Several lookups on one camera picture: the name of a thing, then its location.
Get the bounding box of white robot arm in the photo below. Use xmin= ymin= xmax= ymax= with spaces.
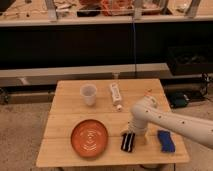
xmin=128 ymin=96 xmax=213 ymax=149

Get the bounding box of white tube bottle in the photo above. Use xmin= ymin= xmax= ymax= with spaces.
xmin=109 ymin=83 xmax=122 ymax=111

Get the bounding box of blue sponge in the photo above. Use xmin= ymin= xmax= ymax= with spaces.
xmin=157 ymin=130 xmax=175 ymax=153

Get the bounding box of orange round plate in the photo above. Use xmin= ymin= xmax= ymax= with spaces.
xmin=71 ymin=119 xmax=108 ymax=158

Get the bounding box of wooden table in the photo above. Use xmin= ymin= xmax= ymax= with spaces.
xmin=36 ymin=79 xmax=189 ymax=167

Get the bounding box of black box on right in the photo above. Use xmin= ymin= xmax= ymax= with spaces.
xmin=166 ymin=45 xmax=213 ymax=75

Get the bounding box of background workbench shelf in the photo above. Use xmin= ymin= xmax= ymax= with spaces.
xmin=0 ymin=0 xmax=213 ymax=27

